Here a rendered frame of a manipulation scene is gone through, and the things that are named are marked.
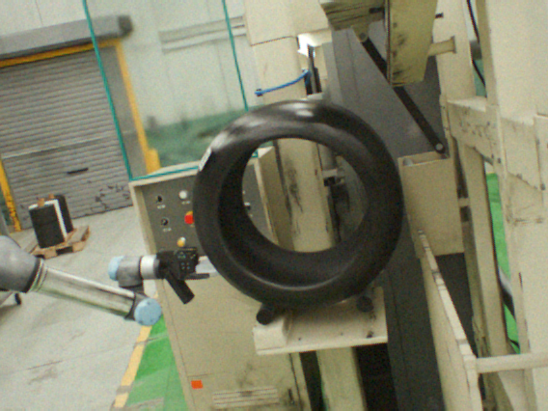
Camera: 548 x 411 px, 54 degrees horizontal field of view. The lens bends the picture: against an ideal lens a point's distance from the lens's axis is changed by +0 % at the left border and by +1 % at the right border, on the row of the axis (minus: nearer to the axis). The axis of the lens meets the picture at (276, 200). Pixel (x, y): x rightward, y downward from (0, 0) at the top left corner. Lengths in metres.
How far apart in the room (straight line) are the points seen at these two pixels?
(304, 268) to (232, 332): 0.69
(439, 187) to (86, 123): 9.49
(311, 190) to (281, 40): 0.49
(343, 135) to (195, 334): 1.30
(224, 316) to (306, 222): 0.68
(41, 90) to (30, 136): 0.89
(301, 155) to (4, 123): 9.73
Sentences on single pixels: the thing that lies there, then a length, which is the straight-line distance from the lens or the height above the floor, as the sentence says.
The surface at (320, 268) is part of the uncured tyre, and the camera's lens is 1.70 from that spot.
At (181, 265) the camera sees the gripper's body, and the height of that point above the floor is 1.06.
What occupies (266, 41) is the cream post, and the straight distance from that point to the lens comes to 1.74.
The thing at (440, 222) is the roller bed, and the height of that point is 1.01.
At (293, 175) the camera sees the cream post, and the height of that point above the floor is 1.22.
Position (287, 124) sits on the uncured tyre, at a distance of 1.34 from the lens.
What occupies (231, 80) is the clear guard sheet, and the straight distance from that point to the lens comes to 2.08.
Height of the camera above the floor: 1.48
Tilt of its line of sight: 11 degrees down
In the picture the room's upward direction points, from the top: 12 degrees counter-clockwise
